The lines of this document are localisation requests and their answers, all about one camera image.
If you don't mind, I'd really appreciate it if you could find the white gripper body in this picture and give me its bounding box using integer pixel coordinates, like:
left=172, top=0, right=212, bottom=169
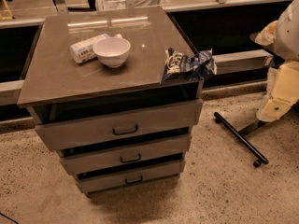
left=267, top=61, right=299, bottom=110

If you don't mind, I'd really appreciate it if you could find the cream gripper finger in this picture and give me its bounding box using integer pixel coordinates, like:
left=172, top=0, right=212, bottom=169
left=256, top=97, right=291, bottom=122

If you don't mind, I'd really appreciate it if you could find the grey top drawer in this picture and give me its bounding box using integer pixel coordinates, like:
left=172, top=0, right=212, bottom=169
left=36, top=99, right=203, bottom=150

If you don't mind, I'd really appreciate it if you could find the grey drawer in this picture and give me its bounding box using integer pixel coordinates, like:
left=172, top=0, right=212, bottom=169
left=36, top=99, right=203, bottom=150
left=60, top=133, right=191, bottom=175
left=76, top=160, right=185, bottom=194

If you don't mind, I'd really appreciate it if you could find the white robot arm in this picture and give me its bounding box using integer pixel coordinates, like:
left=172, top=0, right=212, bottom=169
left=254, top=0, right=299, bottom=122

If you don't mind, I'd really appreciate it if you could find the dark round table top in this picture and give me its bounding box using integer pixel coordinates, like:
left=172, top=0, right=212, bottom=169
left=249, top=33, right=285, bottom=66

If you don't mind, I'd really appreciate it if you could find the grey middle drawer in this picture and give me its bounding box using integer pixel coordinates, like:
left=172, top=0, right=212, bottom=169
left=60, top=133, right=191, bottom=175

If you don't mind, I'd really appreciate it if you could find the grey drawer cabinet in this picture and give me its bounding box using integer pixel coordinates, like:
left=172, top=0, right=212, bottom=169
left=18, top=7, right=202, bottom=182

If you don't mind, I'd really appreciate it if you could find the grey bottom drawer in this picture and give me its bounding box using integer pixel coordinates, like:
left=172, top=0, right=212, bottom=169
left=76, top=160, right=185, bottom=194

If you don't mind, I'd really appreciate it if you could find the black table base bar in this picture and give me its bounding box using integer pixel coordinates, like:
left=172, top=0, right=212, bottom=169
left=214, top=112, right=269, bottom=168

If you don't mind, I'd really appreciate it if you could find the blue chip bag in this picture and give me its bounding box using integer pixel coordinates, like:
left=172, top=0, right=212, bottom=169
left=162, top=48, right=217, bottom=82

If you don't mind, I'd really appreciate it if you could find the clear plastic bin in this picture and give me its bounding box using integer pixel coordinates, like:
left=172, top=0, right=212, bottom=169
left=96, top=0, right=168, bottom=11

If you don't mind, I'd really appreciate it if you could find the white ceramic bowl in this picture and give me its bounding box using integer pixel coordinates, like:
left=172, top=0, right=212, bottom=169
left=93, top=37, right=131, bottom=68

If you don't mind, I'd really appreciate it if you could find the white plastic bottle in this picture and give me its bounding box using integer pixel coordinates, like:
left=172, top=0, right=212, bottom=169
left=70, top=34, right=123, bottom=63

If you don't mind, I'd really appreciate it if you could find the yellow wooden object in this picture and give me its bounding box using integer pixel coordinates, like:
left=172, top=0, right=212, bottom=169
left=0, top=0, right=13, bottom=21

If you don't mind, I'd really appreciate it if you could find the black cable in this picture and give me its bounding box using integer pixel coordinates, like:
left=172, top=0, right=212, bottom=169
left=0, top=212, right=20, bottom=224

